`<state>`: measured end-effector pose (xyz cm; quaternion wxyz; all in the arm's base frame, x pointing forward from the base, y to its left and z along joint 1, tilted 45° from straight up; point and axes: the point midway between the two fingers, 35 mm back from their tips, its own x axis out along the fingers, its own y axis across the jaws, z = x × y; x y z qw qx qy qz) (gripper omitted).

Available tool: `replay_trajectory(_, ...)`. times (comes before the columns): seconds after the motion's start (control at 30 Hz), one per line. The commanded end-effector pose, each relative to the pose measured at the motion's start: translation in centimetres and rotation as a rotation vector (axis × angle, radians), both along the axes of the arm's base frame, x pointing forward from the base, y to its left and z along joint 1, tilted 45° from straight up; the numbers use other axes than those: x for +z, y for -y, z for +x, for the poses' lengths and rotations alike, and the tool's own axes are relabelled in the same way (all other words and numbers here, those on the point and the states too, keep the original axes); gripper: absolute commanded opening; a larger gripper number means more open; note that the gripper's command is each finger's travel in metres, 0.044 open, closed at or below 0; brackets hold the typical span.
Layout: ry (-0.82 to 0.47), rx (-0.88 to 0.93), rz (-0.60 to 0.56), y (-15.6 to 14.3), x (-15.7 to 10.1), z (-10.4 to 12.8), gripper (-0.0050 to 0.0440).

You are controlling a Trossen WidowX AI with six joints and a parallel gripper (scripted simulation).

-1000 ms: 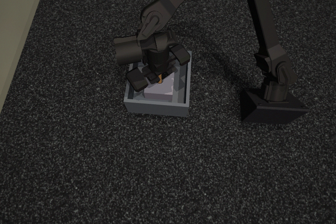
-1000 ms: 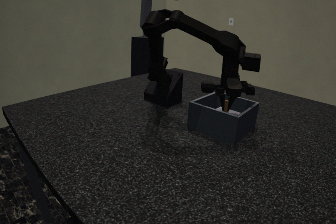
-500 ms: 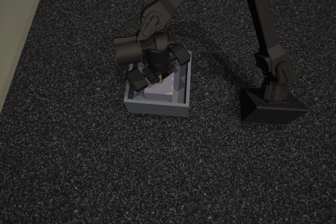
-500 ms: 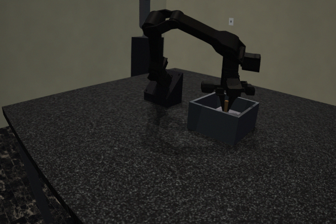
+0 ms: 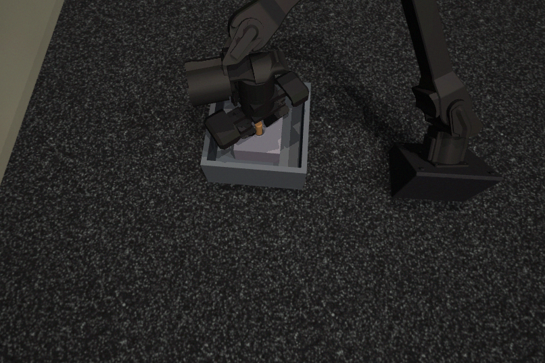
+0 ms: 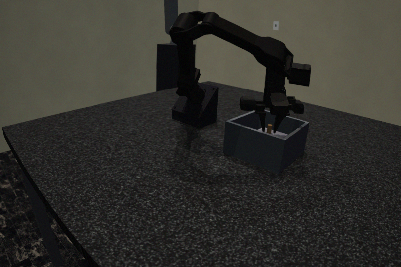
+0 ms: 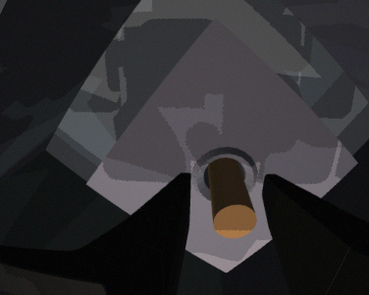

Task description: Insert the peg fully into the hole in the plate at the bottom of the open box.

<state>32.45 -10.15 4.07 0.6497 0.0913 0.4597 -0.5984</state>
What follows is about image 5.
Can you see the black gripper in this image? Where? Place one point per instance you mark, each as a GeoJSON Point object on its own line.
{"type": "Point", "coordinates": [227, 129]}

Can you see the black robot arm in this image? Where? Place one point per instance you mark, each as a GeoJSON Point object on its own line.
{"type": "Point", "coordinates": [441, 95]}

